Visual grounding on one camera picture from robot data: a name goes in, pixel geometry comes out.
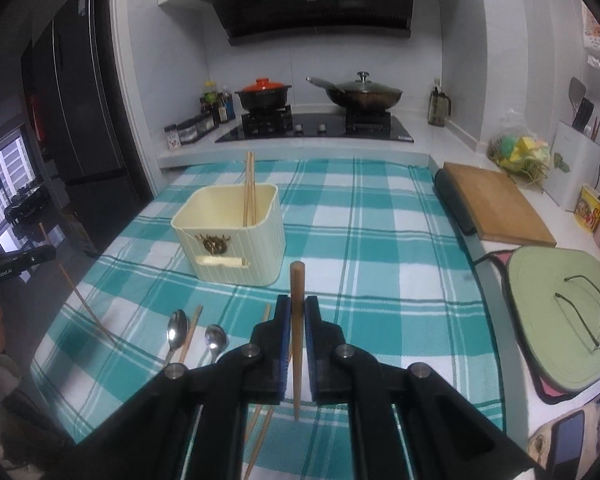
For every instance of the plastic bag of colourful things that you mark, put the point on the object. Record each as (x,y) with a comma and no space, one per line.
(522,152)

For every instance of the dark smartphone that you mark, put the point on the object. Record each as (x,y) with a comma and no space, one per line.
(567,437)

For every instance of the black gas stove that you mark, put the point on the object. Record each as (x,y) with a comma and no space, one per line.
(320,132)

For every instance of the printed fabric pad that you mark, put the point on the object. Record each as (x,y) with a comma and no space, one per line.
(542,447)

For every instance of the clear spice jar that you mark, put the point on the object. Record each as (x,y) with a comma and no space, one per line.
(188,131)

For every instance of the glass wok lid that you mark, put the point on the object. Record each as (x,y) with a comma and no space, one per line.
(362,87)

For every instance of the white spice jar black lid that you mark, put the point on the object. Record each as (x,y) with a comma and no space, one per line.
(171,136)

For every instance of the eyeglasses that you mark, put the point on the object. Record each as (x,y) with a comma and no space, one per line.
(587,322)

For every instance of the black kitchen utensil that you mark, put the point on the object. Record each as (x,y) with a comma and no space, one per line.
(582,112)

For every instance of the red pot lid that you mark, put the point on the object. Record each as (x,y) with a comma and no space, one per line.
(262,85)

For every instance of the hanging printed bag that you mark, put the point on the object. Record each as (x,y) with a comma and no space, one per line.
(597,35)

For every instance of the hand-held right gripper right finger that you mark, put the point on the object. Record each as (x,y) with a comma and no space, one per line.
(310,345)

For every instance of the metal spoon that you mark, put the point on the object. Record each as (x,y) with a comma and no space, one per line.
(177,327)
(215,337)

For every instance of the pink black cat-shaped pad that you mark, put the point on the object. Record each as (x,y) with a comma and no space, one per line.
(547,392)

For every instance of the cream ribbed utensil holder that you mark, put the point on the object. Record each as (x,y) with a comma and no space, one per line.
(240,255)

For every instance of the yellow printed cup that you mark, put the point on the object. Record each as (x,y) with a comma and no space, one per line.
(587,210)

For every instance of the dark wok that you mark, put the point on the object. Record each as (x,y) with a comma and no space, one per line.
(365,101)

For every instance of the black clay pot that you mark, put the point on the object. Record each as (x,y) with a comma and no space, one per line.
(262,101)

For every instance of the wooden cutting board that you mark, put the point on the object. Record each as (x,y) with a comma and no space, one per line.
(495,200)

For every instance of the wooden chopstick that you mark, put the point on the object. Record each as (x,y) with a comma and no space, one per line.
(80,295)
(191,332)
(297,285)
(260,440)
(246,190)
(266,312)

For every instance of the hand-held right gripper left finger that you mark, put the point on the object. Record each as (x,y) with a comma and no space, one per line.
(281,345)

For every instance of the teal checkered cloth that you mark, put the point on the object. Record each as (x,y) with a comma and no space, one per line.
(380,260)

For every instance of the black range hood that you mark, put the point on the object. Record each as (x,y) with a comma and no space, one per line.
(320,10)

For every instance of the white utensil caddy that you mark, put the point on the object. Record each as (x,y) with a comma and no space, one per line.
(570,160)

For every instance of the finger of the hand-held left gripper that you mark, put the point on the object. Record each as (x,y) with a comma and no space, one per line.
(35,256)

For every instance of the grey spatula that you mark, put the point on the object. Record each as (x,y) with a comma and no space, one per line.
(577,92)

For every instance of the dark refrigerator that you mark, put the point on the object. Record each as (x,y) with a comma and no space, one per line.
(80,135)

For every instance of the window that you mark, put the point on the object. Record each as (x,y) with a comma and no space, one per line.
(5,180)

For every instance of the yellow-lid condiment jar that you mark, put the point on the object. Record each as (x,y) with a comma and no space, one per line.
(210,94)

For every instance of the green round mat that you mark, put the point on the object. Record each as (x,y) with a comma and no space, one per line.
(535,320)

